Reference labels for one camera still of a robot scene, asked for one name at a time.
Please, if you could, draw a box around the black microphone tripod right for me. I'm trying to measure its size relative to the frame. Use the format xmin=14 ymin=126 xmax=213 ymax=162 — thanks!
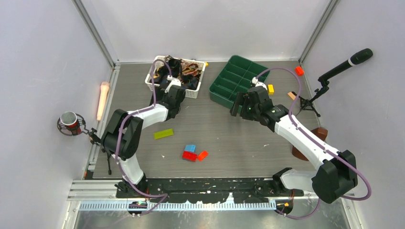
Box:
xmin=296 ymin=80 xmax=329 ymax=117

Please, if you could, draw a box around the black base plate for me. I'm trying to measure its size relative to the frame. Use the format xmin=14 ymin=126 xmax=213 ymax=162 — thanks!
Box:
xmin=115 ymin=177 xmax=304 ymax=205

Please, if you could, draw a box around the red block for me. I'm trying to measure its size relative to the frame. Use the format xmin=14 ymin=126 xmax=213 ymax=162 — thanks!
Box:
xmin=182 ymin=151 xmax=198 ymax=162

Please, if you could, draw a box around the peach cylinder handle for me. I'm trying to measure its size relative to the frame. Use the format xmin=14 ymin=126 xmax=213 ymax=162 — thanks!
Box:
xmin=96 ymin=82 xmax=110 ymax=121

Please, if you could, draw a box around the black handheld microphone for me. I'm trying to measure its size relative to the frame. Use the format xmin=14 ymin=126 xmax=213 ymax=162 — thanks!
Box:
xmin=318 ymin=48 xmax=373 ymax=86

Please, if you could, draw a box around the green divided tray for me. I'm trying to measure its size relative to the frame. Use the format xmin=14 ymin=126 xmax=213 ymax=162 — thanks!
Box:
xmin=209 ymin=55 xmax=267 ymax=109

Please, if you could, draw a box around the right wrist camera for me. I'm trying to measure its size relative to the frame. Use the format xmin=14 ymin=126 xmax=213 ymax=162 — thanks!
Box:
xmin=251 ymin=77 xmax=268 ymax=91

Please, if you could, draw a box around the lime green flat block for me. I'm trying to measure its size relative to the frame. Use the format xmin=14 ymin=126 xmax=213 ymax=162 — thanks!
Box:
xmin=153 ymin=128 xmax=174 ymax=140

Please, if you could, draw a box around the black tripod left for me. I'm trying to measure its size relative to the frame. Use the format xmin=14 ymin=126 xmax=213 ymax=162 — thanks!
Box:
xmin=87 ymin=128 xmax=112 ymax=175

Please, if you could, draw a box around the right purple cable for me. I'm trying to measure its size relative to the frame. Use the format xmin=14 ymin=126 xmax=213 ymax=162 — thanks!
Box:
xmin=255 ymin=67 xmax=373 ymax=220

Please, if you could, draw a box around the yellow block near tray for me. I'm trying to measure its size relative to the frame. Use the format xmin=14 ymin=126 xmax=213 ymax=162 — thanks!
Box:
xmin=267 ymin=84 xmax=275 ymax=95

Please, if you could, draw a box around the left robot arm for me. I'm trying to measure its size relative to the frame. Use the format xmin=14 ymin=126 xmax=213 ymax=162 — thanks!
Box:
xmin=101 ymin=85 xmax=186 ymax=198

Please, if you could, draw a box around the pile of patterned ties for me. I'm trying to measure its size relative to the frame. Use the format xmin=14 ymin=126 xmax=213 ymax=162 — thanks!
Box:
xmin=153 ymin=55 xmax=203 ymax=91

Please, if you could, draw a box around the white perforated basket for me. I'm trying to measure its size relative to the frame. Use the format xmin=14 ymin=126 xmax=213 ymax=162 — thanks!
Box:
xmin=145 ymin=55 xmax=208 ymax=99

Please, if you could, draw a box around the orange-red small block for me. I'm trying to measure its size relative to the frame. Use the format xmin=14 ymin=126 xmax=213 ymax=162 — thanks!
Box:
xmin=197 ymin=151 xmax=209 ymax=161

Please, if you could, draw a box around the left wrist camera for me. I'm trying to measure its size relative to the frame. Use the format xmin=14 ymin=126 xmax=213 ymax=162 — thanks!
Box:
xmin=164 ymin=75 xmax=181 ymax=93

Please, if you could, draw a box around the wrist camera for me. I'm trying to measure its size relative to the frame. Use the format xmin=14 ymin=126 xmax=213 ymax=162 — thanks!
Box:
xmin=251 ymin=77 xmax=268 ymax=91
xmin=164 ymin=75 xmax=181 ymax=93

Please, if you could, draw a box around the orange block in corner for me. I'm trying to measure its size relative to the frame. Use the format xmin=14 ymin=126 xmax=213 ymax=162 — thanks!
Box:
xmin=295 ymin=66 xmax=305 ymax=76

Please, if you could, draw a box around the red silver studio microphone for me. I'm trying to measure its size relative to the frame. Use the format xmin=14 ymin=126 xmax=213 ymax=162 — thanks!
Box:
xmin=56 ymin=111 xmax=90 ymax=136

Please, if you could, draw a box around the blue block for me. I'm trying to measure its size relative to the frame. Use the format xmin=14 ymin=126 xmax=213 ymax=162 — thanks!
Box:
xmin=184 ymin=145 xmax=196 ymax=153

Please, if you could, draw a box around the tan small block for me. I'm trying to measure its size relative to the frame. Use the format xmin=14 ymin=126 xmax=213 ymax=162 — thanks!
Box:
xmin=287 ymin=92 xmax=297 ymax=101

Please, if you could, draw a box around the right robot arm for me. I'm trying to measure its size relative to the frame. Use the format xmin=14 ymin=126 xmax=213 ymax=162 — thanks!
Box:
xmin=230 ymin=86 xmax=358 ymax=204

